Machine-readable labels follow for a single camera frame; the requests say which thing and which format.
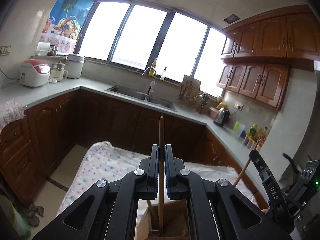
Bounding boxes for green lid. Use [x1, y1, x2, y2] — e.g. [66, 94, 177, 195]
[233, 121, 240, 132]

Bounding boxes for white pink rice cooker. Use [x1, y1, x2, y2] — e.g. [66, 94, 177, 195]
[20, 59, 50, 88]

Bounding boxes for black wok with lid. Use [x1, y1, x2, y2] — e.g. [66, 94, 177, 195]
[280, 152, 303, 184]

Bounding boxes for white electric cooker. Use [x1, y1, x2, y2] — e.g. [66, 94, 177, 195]
[65, 54, 85, 79]

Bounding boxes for stainless steel sink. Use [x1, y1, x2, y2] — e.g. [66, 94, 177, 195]
[106, 86, 176, 111]

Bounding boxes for chrome sink faucet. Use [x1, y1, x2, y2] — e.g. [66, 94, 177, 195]
[142, 67, 157, 98]

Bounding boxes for white floral tablecloth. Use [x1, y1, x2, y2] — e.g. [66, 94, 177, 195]
[56, 141, 261, 217]

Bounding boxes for wooden knife rack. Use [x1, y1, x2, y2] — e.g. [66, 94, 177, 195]
[178, 75, 201, 101]

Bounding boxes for steel electric kettle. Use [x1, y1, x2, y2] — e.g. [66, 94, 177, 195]
[213, 107, 230, 127]

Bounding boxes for fruit poster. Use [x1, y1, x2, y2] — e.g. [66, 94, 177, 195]
[40, 0, 96, 55]

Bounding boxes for wooden utensil holder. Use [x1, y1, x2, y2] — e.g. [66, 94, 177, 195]
[135, 200, 190, 239]

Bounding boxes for yellow dish soap bottle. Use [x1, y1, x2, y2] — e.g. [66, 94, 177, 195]
[149, 58, 157, 77]

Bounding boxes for wooden chopstick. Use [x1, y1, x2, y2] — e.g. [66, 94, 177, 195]
[233, 158, 251, 187]
[158, 116, 165, 235]

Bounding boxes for upper wooden cabinets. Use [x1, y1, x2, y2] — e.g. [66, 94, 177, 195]
[216, 5, 319, 110]

